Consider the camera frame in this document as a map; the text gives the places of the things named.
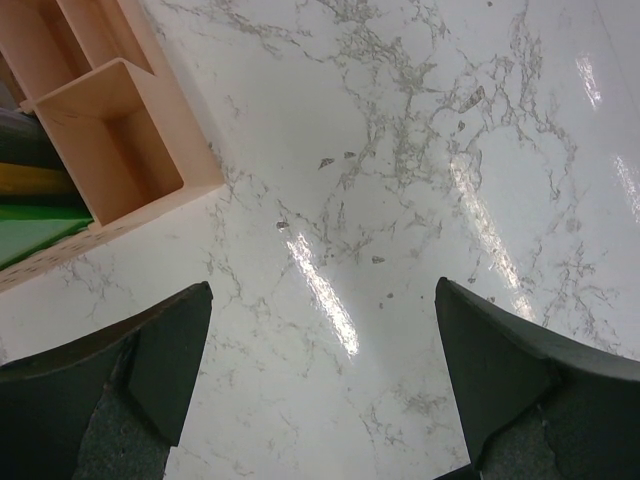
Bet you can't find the yellow file folder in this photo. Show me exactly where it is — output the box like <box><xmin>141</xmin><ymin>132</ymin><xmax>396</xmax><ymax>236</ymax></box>
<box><xmin>1</xmin><ymin>163</ymin><xmax>75</xmax><ymax>196</ymax></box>

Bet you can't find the green file folder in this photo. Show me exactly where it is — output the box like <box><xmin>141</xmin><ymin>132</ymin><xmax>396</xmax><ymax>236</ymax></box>
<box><xmin>1</xmin><ymin>205</ymin><xmax>93</xmax><ymax>269</ymax></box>

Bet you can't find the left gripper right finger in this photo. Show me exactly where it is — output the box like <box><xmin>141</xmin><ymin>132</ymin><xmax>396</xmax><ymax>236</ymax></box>
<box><xmin>435</xmin><ymin>277</ymin><xmax>639</xmax><ymax>479</ymax></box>

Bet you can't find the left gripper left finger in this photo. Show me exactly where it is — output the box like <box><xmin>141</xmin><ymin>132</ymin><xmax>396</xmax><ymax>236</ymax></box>
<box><xmin>1</xmin><ymin>282</ymin><xmax>213</xmax><ymax>479</ymax></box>

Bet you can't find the peach plastic file organizer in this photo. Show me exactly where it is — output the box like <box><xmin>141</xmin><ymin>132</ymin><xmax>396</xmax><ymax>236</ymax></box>
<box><xmin>1</xmin><ymin>1</ymin><xmax>224</xmax><ymax>290</ymax></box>

